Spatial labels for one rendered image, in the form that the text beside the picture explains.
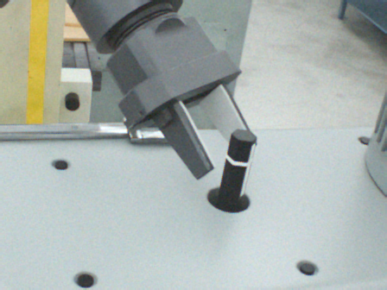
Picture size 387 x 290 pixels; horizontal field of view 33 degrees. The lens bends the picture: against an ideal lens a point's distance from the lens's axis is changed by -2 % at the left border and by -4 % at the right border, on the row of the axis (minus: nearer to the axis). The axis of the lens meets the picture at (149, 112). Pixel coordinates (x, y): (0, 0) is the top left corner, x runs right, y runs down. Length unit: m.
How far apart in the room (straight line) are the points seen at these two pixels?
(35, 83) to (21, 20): 0.25
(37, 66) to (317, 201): 1.87
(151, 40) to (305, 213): 0.20
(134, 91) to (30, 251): 0.15
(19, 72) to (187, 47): 1.86
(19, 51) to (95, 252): 1.90
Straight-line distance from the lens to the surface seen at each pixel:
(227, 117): 0.58
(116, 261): 0.50
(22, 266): 0.49
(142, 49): 0.54
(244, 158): 0.54
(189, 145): 0.54
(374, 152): 0.65
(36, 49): 2.36
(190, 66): 0.55
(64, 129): 0.63
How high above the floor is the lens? 2.22
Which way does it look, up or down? 29 degrees down
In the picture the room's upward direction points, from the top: 8 degrees clockwise
